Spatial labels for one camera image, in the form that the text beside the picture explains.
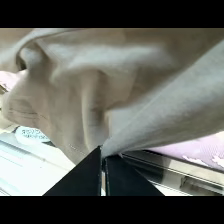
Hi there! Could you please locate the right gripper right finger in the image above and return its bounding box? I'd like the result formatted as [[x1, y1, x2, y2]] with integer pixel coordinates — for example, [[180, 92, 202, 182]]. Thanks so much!
[[103, 154, 166, 197]]

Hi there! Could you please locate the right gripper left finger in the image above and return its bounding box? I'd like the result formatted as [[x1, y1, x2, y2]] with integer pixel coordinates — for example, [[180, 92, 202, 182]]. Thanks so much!
[[42, 145, 102, 197]]

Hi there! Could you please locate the beige shirt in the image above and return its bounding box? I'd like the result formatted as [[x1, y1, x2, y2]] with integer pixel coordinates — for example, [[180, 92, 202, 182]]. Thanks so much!
[[0, 27, 224, 166]]

